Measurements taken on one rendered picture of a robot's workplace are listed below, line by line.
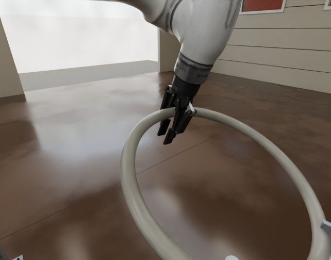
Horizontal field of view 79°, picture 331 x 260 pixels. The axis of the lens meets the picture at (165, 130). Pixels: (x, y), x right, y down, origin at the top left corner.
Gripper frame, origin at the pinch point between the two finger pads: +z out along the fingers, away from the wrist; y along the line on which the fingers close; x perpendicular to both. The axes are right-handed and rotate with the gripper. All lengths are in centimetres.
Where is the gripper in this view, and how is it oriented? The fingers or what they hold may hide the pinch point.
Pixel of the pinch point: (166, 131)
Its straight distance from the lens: 66.5
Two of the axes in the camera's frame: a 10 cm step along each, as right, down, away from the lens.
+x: 8.2, -1.7, 5.5
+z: -2.8, 7.2, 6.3
